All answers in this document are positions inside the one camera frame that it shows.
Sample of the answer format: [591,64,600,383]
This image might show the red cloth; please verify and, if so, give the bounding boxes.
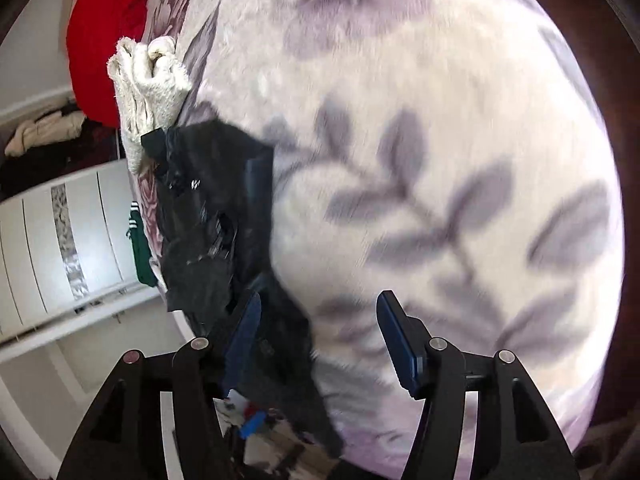
[66,0,163,127]

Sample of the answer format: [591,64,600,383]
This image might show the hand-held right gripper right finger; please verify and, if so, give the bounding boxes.
[376,289,581,480]

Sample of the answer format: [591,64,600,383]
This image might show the white wardrobe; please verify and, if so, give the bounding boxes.
[0,159,173,348]

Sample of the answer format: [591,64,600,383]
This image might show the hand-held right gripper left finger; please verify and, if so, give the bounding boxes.
[57,291,263,480]

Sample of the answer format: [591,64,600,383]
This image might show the black garment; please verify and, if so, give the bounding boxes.
[159,232,347,461]

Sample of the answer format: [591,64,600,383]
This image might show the green garment with white stripes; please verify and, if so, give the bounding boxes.
[124,200,159,289]

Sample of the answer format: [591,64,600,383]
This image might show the floral purple white blanket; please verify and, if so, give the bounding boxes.
[131,0,626,480]

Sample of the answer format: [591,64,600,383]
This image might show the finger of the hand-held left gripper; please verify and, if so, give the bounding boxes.
[243,147,275,281]

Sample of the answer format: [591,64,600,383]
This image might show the dark clothes pile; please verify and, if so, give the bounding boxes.
[0,102,123,202]

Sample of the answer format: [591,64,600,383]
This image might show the person's left hand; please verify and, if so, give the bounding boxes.
[107,35,194,176]

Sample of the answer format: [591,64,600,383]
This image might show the small blue item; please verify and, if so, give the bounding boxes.
[239,410,267,438]

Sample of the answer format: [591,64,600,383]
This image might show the beige jacket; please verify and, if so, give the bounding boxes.
[4,107,87,158]

